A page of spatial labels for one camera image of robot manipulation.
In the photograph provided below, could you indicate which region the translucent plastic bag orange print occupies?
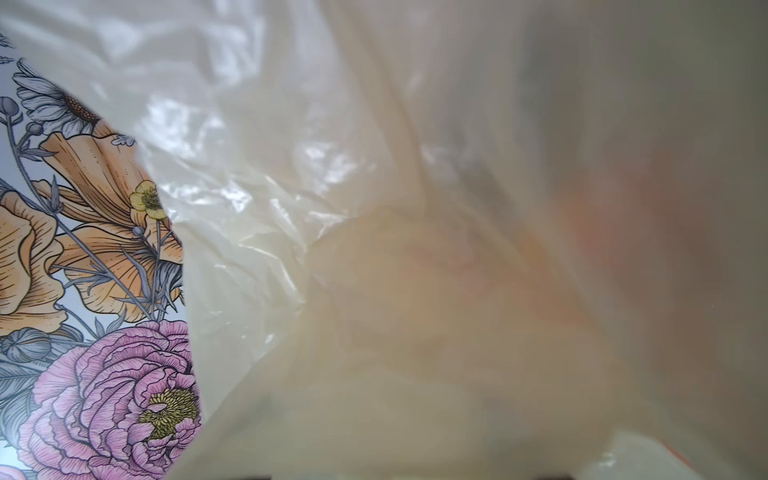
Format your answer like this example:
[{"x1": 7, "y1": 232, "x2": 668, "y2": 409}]
[{"x1": 1, "y1": 1, "x2": 767, "y2": 479}]

